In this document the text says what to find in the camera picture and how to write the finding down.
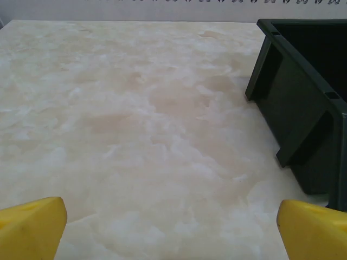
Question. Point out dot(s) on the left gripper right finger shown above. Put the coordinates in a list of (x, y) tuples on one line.
[(317, 235)]

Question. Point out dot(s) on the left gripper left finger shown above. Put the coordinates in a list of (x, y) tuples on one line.
[(29, 230)]

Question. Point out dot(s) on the black plastic bin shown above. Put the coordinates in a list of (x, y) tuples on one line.
[(298, 108)]

